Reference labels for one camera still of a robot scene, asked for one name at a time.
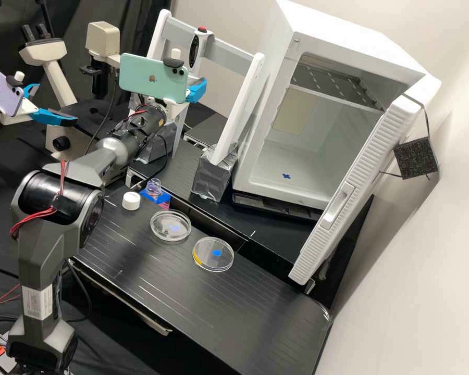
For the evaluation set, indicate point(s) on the white cap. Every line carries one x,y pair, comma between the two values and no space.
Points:
131,200

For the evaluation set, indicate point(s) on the small bottle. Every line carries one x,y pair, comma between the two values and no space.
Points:
154,186

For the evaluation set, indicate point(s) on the white incubator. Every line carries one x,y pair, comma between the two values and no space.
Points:
336,47

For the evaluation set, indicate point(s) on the wrist camera phone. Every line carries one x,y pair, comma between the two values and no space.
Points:
0,88
148,78

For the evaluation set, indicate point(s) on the pipette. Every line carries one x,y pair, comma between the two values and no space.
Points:
197,47

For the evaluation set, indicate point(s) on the petri dish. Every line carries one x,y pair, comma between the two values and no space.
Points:
170,225

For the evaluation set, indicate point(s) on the black tray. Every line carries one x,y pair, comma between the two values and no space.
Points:
161,329

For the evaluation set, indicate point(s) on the right wrist camera phone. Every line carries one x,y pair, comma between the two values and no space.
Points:
148,78

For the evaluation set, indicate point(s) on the black platform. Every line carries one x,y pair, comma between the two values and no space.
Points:
211,125
273,242
219,304

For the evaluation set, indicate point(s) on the cream microscope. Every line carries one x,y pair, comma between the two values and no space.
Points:
54,74

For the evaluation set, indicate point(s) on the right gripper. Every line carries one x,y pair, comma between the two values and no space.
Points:
174,108

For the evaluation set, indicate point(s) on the incubator door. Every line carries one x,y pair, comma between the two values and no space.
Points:
351,187

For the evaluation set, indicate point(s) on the left wrist camera phone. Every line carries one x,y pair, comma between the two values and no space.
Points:
0,88

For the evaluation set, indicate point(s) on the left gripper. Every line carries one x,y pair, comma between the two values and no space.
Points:
21,113

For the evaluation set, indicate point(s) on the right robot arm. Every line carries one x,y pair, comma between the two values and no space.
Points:
43,250

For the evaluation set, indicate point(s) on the petri dish lid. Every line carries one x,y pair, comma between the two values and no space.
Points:
213,254

